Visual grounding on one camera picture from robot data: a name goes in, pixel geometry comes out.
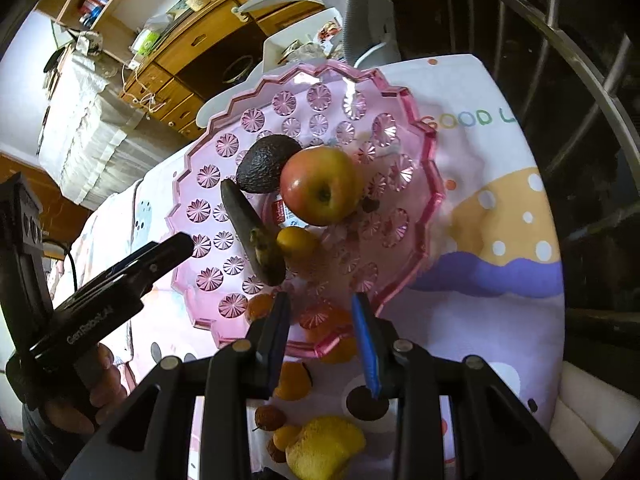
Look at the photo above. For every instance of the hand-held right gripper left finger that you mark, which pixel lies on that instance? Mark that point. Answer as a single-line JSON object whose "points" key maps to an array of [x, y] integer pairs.
{"points": [[279, 332]]}

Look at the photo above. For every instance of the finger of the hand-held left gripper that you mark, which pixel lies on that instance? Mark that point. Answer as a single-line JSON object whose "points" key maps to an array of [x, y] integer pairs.
{"points": [[167, 252], [125, 287]]}

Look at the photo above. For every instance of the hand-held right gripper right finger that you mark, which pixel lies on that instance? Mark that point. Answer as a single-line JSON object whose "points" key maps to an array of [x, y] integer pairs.
{"points": [[365, 345]]}

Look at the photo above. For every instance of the orange mandarin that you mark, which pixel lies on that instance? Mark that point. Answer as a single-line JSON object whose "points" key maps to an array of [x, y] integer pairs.
{"points": [[292, 382], [330, 332], [260, 307]]}

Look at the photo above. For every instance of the pink plastic fruit bowl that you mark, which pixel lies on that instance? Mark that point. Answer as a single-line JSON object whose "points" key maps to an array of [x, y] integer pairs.
{"points": [[320, 97]]}

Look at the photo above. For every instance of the person's left forearm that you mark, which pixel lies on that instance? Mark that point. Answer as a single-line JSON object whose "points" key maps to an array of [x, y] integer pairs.
{"points": [[35, 445]]}

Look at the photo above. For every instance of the person's left hand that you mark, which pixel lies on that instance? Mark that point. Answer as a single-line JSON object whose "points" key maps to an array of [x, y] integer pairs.
{"points": [[107, 385]]}

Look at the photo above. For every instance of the dark round plum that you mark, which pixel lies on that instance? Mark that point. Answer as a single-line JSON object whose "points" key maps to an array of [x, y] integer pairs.
{"points": [[365, 405]]}

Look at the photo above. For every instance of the dark overripe banana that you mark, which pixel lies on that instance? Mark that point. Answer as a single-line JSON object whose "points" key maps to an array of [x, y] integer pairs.
{"points": [[242, 220]]}

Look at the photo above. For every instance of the brown lychee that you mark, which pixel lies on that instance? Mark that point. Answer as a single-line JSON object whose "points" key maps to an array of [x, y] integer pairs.
{"points": [[270, 417]]}

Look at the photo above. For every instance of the small yellow lemon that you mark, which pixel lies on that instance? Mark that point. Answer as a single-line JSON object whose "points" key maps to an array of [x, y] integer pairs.
{"points": [[297, 242]]}

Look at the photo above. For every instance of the small orange kumquat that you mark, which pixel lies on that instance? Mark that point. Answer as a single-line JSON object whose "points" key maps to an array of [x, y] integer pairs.
{"points": [[286, 436]]}

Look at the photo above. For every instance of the large yellow fruit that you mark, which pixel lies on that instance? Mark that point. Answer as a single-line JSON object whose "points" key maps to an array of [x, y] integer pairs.
{"points": [[325, 447]]}

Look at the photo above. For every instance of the small brown fruit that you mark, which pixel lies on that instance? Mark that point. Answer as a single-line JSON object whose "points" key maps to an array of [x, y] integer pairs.
{"points": [[276, 452]]}

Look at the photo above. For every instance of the dark avocado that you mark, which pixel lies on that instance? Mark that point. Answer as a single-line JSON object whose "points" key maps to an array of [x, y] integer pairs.
{"points": [[265, 162]]}

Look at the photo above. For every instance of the white cloth covered furniture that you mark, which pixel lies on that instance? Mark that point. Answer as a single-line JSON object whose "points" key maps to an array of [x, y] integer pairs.
{"points": [[85, 130]]}

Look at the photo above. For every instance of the red apple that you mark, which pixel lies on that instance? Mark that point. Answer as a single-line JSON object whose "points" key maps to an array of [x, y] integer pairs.
{"points": [[320, 185]]}

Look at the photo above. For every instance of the wooden cabinet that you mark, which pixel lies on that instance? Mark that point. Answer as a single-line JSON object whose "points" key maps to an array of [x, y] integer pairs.
{"points": [[200, 45]]}

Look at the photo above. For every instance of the printed pastel tablecloth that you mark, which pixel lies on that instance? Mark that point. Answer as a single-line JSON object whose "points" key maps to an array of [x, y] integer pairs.
{"points": [[500, 160]]}

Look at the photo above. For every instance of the white cushion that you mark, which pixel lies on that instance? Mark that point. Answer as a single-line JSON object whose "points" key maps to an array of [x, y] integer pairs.
{"points": [[585, 420]]}

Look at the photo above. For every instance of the metal railing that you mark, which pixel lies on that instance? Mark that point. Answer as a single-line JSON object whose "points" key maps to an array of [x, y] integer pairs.
{"points": [[565, 35]]}

